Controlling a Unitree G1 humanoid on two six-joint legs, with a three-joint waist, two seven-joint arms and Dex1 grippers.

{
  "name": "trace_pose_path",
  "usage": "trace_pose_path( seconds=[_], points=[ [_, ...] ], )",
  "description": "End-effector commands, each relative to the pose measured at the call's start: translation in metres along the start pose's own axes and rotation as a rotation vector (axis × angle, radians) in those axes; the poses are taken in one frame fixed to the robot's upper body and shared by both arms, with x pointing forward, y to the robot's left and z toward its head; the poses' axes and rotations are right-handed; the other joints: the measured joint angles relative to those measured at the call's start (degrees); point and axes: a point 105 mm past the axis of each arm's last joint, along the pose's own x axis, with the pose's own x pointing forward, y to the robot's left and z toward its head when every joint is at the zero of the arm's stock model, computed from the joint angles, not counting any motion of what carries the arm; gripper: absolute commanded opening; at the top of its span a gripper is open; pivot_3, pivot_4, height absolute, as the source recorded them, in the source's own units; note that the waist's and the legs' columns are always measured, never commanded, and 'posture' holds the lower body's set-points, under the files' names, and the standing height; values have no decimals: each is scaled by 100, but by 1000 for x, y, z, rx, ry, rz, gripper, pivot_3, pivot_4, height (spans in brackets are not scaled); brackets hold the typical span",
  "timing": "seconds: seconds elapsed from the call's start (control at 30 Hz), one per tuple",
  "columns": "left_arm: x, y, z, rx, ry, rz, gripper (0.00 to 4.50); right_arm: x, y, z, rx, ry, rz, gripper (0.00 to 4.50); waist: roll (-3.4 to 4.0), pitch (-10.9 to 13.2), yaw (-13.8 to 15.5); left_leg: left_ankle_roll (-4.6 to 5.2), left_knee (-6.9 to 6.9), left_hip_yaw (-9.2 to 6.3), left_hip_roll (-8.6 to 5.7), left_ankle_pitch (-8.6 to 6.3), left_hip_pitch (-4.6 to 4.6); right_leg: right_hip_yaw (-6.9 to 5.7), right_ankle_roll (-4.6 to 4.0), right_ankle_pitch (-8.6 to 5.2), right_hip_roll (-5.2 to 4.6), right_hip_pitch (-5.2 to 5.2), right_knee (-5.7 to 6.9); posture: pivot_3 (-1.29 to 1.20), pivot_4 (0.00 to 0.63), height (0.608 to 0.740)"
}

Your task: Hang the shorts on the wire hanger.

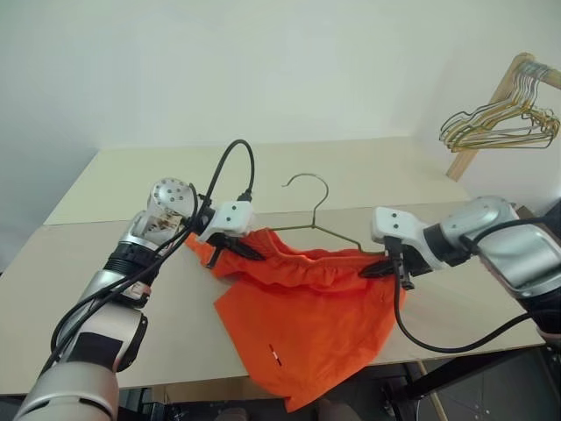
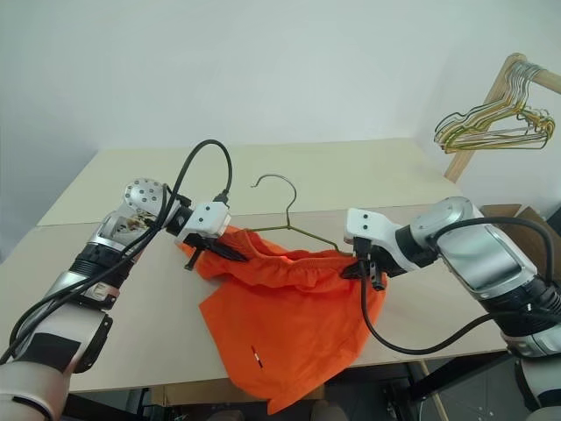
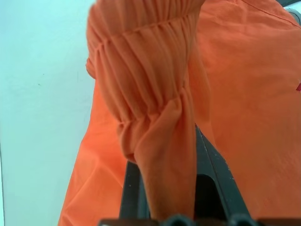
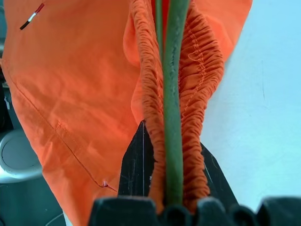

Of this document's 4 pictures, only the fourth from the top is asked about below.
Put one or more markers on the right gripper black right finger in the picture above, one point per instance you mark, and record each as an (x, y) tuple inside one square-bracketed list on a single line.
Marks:
[(217, 179)]

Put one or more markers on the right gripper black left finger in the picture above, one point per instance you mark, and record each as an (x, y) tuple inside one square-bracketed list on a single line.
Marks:
[(135, 167)]

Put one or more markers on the orange garment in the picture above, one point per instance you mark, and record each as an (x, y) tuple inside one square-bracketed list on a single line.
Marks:
[(70, 82)]

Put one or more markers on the white round object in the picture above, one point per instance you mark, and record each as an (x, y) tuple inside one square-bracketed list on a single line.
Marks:
[(16, 155)]

